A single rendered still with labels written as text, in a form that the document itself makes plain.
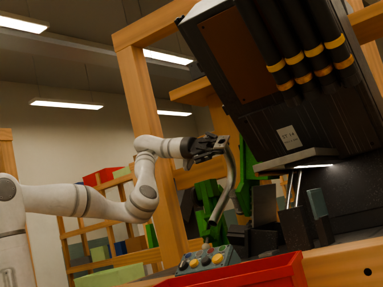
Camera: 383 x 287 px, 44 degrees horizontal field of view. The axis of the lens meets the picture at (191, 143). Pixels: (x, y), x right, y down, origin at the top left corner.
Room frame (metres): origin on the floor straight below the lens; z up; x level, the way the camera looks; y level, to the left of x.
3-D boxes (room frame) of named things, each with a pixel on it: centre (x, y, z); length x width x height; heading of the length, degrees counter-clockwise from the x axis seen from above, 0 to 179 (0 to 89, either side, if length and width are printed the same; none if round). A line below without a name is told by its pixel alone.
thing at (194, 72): (1.74, -0.14, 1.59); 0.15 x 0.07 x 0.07; 60
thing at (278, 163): (1.28, -0.30, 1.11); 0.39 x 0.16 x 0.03; 150
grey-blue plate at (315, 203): (1.22, -0.28, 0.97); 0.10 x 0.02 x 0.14; 150
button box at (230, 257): (1.24, 0.03, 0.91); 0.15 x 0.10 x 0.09; 60
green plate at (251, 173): (1.39, -0.18, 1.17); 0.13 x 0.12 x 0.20; 60
